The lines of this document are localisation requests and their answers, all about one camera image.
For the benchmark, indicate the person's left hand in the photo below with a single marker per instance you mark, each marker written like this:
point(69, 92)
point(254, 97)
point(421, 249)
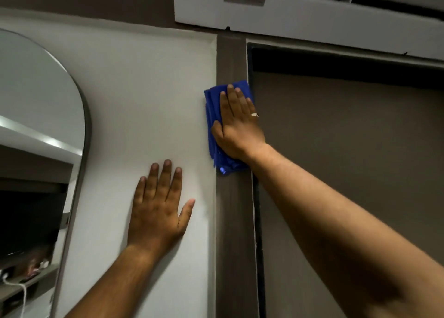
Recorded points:
point(156, 217)

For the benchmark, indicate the person's left thumb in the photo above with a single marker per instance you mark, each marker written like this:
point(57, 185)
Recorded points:
point(187, 213)

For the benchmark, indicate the person's left little finger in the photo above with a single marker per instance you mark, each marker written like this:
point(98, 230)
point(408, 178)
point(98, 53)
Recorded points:
point(139, 191)

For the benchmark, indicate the arched wall mirror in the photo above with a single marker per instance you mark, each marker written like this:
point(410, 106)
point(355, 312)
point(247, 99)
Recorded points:
point(38, 175)

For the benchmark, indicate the person's right hand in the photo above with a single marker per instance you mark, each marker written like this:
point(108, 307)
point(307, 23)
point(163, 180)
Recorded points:
point(237, 130)

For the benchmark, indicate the blue cleaning cloth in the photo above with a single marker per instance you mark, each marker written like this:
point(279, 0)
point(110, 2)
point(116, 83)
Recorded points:
point(213, 120)

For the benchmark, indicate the white air conditioner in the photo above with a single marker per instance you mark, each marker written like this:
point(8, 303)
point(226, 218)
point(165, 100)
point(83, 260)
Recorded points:
point(312, 12)

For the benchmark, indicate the person's left middle finger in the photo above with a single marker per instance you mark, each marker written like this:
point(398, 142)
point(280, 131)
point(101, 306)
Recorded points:
point(163, 179)

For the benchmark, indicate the person's right middle finger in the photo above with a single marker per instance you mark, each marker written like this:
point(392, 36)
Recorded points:
point(233, 101)

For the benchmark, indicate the person's right thumb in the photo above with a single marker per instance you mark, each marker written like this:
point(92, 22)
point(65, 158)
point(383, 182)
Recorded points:
point(217, 130)

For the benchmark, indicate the person's right little finger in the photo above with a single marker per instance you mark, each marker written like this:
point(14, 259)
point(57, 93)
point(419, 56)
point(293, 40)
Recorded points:
point(252, 109)

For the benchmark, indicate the brown door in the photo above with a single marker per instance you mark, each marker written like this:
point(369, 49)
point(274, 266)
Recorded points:
point(350, 148)

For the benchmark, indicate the person's right forearm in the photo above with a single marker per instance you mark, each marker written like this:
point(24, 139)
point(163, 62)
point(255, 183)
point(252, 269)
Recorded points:
point(347, 245)

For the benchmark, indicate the person's left forearm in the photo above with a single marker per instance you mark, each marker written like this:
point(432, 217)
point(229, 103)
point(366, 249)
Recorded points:
point(114, 286)

